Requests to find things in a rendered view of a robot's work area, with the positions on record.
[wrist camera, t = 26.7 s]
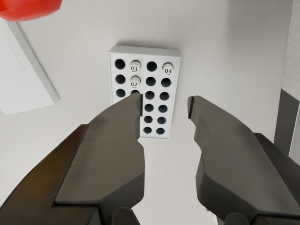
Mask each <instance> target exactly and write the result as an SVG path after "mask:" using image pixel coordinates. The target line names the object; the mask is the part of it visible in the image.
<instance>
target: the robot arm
mask: <svg viewBox="0 0 300 225"><path fill-rule="evenodd" d="M187 112H188V119H191V121H192V122H193V123H194V125H195V127H196V129H195V134H194V141H195V142H196V143H197V145H198V146H199V147H200V149H201V152H202V153H201V157H200V161H199V165H198V168H197V172H196V193H197V199H198V201H199V202H200V203H201V204H202V205H203V206H204V207H205V208H206V210H207V212H210V211H211V212H212V213H213V214H214V215H216V218H217V223H218V225H300V165H298V164H297V163H296V162H295V161H294V160H292V159H291V158H290V157H289V156H288V155H286V154H285V153H284V152H283V151H282V150H281V149H280V148H278V147H277V146H276V145H275V144H274V143H272V142H271V141H270V140H269V139H268V138H266V137H265V136H264V135H263V134H262V133H253V132H252V130H251V129H250V128H249V127H247V126H246V125H245V124H244V123H243V122H241V121H240V120H239V119H237V118H236V117H235V116H233V115H232V114H230V113H229V112H227V111H225V110H223V109H222V108H220V107H218V106H217V105H215V104H213V103H212V102H210V101H208V100H206V99H205V98H203V97H201V96H190V97H188V100H187ZM142 116H143V94H140V93H138V92H135V93H133V94H131V95H129V96H128V97H126V98H124V99H122V100H120V101H118V102H116V103H115V104H113V105H111V106H109V107H108V108H106V109H105V110H104V111H102V112H101V113H100V114H98V115H97V116H96V117H94V118H93V119H92V120H91V121H90V122H89V123H88V124H81V125H80V126H79V127H77V128H76V129H75V130H74V131H73V132H72V133H71V134H70V135H69V136H67V137H66V138H65V139H64V140H63V141H62V142H61V143H60V144H59V145H58V146H56V147H55V148H54V149H53V150H52V151H51V152H50V153H49V154H48V155H47V156H46V157H45V158H44V159H43V160H41V161H40V162H39V163H38V164H37V165H36V166H35V167H34V168H33V169H32V170H31V171H30V172H29V173H28V174H27V175H26V176H25V177H24V178H23V179H22V180H21V182H20V183H19V184H18V185H17V186H16V187H15V188H14V190H13V191H12V192H11V193H10V195H9V196H8V197H7V199H6V200H5V202H4V203H3V204H2V206H1V207H0V225H141V224H140V223H139V221H138V219H137V217H136V215H135V214H134V212H133V210H132V209H131V208H132V207H134V206H135V205H137V204H138V203H139V202H141V200H142V199H143V197H144V191H145V154H144V147H143V146H142V145H141V144H140V143H139V141H138V139H139V138H140V117H142Z"/></svg>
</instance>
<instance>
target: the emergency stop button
mask: <svg viewBox="0 0 300 225"><path fill-rule="evenodd" d="M62 1H63V0H0V17H1V18H3V19H5V20H7V21H9V22H24V21H30V20H34V19H38V18H41V17H46V16H48V15H51V14H53V13H54V12H56V11H58V10H59V9H60V7H61V4H62Z"/></svg>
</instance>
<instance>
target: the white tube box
mask: <svg viewBox="0 0 300 225"><path fill-rule="evenodd" d="M180 59H181V56H180V54H179V51H178V50H174V49H161V48H149V47H136V46H118V45H114V46H113V47H112V48H111V49H110V50H109V51H108V72H109V87H110V102H111V105H113V104H115V103H116V102H118V101H120V100H122V99H124V98H126V97H128V96H129V95H131V94H133V93H135V92H138V93H140V94H143V116H142V117H140V138H139V139H151V140H164V141H168V140H169V135H170V129H171V120H172V114H173V108H174V101H175V93H176V87H177V81H178V75H179V66H180ZM133 60H138V61H139V62H140V63H141V69H140V71H139V73H137V74H133V73H131V72H130V70H129V66H130V64H131V63H132V61H133ZM164 63H171V64H172V66H173V69H174V72H173V74H172V75H171V76H169V77H167V76H165V75H164V74H163V64H164ZM134 75H136V76H138V77H140V86H139V88H137V89H132V88H131V87H130V86H129V83H130V80H131V79H132V76H134Z"/></svg>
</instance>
